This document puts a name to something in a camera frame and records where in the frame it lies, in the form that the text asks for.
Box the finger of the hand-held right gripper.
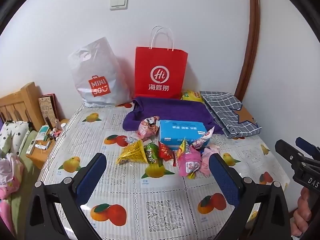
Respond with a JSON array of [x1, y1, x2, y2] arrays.
[[296, 137, 320, 159], [275, 139, 304, 170]]

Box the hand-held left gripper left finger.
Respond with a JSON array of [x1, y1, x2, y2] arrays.
[[25, 152, 108, 240]]

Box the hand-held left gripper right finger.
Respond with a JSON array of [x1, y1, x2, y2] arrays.
[[209, 153, 292, 240]]

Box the large pink yellow snack packet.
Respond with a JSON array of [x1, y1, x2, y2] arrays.
[[175, 137, 203, 179]]

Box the small pink bear snack packet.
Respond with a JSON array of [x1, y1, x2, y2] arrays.
[[191, 126, 215, 150]]

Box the yellow triangular snack packet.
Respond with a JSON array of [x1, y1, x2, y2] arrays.
[[116, 140, 149, 165]]

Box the green snack packet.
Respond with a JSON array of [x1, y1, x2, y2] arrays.
[[144, 142, 160, 165]]

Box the red gold snack packet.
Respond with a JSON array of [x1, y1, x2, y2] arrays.
[[158, 142, 175, 162]]

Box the pink panda snack packet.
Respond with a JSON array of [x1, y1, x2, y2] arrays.
[[136, 116, 160, 140]]

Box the person's right hand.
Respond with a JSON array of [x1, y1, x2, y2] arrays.
[[291, 188, 316, 236]]

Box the wooden nightstand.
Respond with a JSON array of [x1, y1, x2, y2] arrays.
[[26, 119, 69, 169]]

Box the blue tissue pack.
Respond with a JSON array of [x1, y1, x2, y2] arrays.
[[158, 120, 208, 150]]

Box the teal white box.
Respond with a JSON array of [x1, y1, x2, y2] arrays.
[[36, 125, 50, 140]]

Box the green bed sheet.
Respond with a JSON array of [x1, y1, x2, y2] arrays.
[[10, 130, 40, 240]]

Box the grey checked folded cloth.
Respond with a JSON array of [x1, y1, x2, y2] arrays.
[[200, 91, 262, 139]]

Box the fruit print tablecloth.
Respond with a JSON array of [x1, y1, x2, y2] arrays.
[[37, 101, 292, 240]]

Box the patterned cover book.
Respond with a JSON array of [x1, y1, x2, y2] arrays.
[[38, 94, 59, 130]]

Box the pink cloth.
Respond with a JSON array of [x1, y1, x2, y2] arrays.
[[0, 152, 24, 200]]

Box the purple towel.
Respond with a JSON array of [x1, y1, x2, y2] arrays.
[[122, 96, 224, 134]]

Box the yellow snack bag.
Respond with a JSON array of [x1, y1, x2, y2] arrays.
[[181, 90, 204, 103]]

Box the floral pillow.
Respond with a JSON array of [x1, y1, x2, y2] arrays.
[[0, 121, 32, 155]]

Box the wooden headboard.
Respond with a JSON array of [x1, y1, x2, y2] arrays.
[[0, 82, 45, 132]]

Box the white plastic shopping bag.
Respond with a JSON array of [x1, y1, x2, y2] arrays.
[[67, 37, 133, 108]]

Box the red paper bag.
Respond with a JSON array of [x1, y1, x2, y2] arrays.
[[134, 26, 188, 100]]

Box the wooden door frame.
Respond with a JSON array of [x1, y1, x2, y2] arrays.
[[235, 0, 260, 103]]

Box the white light switch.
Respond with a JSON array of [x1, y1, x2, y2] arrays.
[[110, 0, 128, 10]]

